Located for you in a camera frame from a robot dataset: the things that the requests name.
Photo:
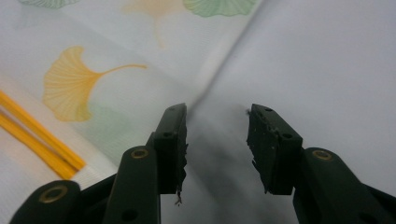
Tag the yellow chopstick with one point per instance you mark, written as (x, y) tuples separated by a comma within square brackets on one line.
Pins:
[(34, 146), (40, 132)]

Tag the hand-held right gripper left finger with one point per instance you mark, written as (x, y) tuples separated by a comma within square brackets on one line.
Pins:
[(169, 149)]

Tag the white leaf-print cloth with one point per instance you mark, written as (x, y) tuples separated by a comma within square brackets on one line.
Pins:
[(130, 56)]

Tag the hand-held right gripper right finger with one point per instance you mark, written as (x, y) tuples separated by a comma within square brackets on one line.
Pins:
[(274, 149)]

